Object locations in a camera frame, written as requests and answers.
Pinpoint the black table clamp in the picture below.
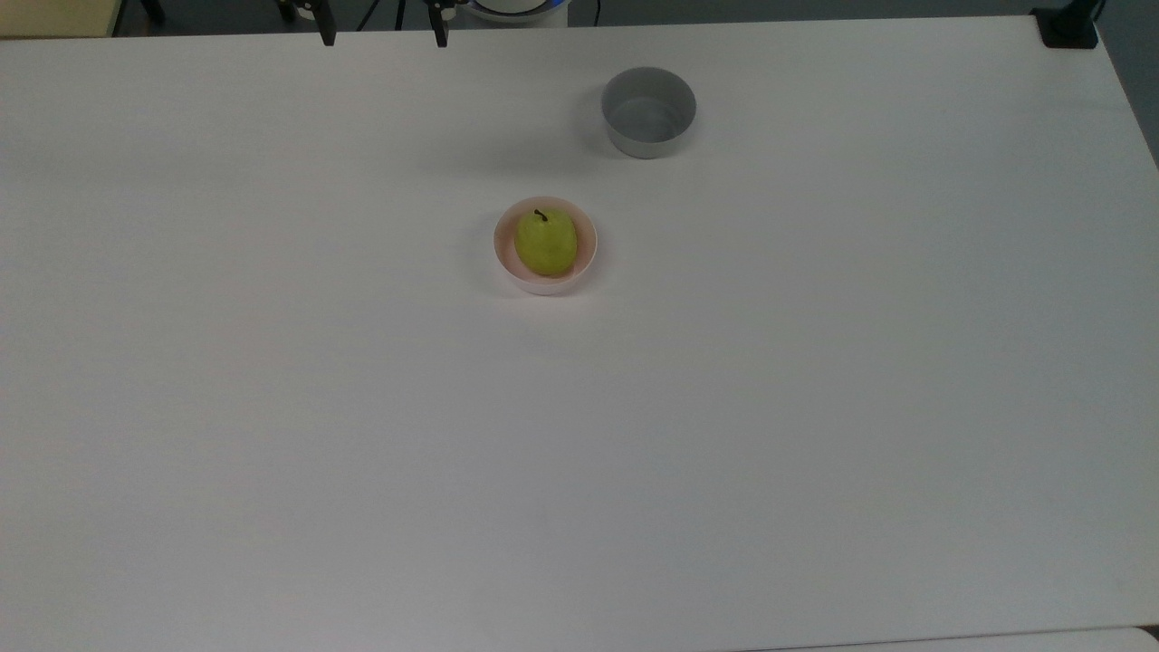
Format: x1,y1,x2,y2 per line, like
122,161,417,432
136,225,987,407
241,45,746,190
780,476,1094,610
1030,0,1107,50

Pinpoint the grey bowl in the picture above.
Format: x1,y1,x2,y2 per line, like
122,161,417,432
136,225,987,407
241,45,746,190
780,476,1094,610
600,66,698,160

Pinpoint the green pear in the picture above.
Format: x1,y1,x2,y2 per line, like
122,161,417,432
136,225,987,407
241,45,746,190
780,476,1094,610
514,207,579,277

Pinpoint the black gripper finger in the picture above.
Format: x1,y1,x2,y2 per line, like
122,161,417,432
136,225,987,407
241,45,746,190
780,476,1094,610
426,0,470,49
299,0,338,48

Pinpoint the yellow wooden furniture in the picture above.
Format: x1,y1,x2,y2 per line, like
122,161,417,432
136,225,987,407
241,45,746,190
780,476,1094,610
0,0,124,39

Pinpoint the white robot base blue ring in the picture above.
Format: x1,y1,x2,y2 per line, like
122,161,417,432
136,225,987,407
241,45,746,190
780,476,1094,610
469,0,570,28

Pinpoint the pink bowl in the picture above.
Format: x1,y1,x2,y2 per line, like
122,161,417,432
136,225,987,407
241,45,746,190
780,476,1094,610
493,196,599,296

